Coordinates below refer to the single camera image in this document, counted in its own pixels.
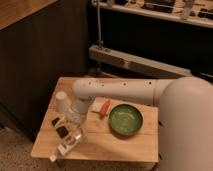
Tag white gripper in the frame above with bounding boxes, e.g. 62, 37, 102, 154
64, 104, 88, 124

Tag clear plastic bottle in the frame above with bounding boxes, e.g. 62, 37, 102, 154
49, 128, 84, 162

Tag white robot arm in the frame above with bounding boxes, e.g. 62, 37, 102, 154
65, 77, 213, 171

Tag white small packet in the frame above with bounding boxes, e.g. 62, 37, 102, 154
91, 102, 103, 112

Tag white paper cup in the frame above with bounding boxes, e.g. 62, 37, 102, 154
56, 91, 71, 113

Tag orange red snack bar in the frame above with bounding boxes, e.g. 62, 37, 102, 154
100, 100, 110, 118

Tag wooden small table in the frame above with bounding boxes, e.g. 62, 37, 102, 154
31, 77, 159, 165

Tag green bowl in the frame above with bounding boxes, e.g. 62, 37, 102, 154
108, 104, 143, 136

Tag metal vertical pole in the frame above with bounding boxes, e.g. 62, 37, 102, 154
96, 0, 103, 49

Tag dark wooden cabinet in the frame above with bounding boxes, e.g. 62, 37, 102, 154
0, 0, 88, 140

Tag grey metal shelf frame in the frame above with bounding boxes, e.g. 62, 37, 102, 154
88, 0, 213, 81

